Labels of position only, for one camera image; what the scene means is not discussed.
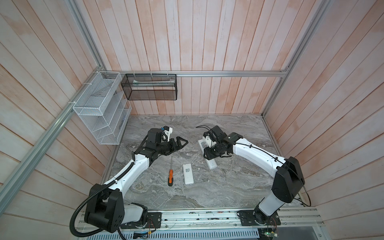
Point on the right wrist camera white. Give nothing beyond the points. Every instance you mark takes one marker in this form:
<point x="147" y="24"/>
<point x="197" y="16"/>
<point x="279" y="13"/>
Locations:
<point x="210" y="143"/>

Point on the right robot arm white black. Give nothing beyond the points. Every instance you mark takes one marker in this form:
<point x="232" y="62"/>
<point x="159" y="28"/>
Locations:
<point x="287" y="174"/>

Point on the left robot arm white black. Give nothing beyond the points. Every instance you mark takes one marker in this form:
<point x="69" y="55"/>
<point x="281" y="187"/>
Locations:
<point x="105" y="208"/>

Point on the short white remote control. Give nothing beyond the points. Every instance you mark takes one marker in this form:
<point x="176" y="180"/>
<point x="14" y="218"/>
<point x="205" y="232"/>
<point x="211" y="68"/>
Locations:
<point x="188" y="174"/>

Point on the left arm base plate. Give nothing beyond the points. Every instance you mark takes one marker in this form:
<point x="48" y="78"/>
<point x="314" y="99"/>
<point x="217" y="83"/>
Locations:
<point x="149" y="220"/>

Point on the white wire mesh shelf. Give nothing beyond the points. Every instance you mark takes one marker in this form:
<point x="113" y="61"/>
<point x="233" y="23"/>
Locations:
<point x="103" y="108"/>

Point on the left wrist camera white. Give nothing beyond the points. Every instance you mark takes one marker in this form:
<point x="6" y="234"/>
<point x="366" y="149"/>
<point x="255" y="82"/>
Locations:
<point x="166" y="133"/>

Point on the orange handled screwdriver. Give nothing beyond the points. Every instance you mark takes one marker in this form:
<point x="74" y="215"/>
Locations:
<point x="171" y="175"/>

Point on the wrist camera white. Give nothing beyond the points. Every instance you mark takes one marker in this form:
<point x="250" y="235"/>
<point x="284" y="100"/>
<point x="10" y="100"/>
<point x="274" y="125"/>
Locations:
<point x="166" y="133"/>
<point x="210" y="143"/>

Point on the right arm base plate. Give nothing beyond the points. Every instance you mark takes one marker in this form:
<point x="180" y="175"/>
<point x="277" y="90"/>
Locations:
<point x="255" y="218"/>

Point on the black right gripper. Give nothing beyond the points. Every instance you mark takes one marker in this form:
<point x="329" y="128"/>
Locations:
<point x="207" y="154"/>

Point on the black wire mesh basket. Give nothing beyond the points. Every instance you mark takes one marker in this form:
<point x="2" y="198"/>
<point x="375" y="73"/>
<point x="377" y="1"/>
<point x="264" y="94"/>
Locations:
<point x="150" y="87"/>

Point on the horizontal aluminium wall rail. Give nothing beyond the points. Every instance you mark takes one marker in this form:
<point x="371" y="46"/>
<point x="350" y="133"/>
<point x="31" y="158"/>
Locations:
<point x="190" y="74"/>

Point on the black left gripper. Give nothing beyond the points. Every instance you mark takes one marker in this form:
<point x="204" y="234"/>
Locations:
<point x="178" y="146"/>

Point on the aluminium rail base frame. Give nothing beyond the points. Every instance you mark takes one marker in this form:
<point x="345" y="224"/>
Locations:
<point x="289" y="223"/>

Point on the long white remote control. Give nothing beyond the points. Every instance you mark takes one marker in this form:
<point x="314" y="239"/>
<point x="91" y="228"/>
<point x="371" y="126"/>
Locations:
<point x="207" y="154"/>

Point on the left aluminium wall rail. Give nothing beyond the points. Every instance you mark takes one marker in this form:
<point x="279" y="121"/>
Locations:
<point x="30" y="161"/>

